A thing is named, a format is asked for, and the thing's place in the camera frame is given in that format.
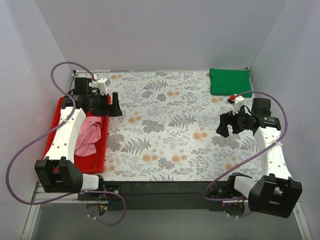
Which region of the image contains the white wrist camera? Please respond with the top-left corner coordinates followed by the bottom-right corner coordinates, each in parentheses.
top-left (91, 77), bottom-right (111, 95)
top-left (227, 94), bottom-right (245, 115)

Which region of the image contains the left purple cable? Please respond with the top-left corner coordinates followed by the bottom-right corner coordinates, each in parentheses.
top-left (5, 61), bottom-right (127, 227)

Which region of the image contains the folded green t shirt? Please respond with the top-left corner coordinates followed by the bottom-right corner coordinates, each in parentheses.
top-left (209, 68), bottom-right (252, 96)

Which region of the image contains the aluminium frame rail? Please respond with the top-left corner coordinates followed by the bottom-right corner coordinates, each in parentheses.
top-left (19, 182), bottom-right (88, 238)

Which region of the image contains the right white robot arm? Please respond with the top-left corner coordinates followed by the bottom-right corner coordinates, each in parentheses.
top-left (216, 95), bottom-right (303, 218)

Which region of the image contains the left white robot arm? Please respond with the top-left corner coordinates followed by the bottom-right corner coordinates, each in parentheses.
top-left (34, 77), bottom-right (123, 200)

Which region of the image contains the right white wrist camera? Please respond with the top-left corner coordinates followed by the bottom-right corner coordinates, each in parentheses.
top-left (227, 94), bottom-right (245, 115)

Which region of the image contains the red plastic tray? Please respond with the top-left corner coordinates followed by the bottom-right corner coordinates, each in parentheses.
top-left (43, 97), bottom-right (109, 174)

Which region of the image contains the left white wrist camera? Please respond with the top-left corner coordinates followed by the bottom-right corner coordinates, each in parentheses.
top-left (91, 77), bottom-right (111, 95)

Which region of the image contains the pink t shirt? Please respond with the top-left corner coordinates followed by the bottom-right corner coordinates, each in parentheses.
top-left (74, 116), bottom-right (103, 157)

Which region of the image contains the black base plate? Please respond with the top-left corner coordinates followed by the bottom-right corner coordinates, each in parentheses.
top-left (77, 180), bottom-right (251, 212)

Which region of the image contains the floral tablecloth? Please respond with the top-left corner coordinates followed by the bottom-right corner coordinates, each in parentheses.
top-left (72, 69), bottom-right (281, 182)

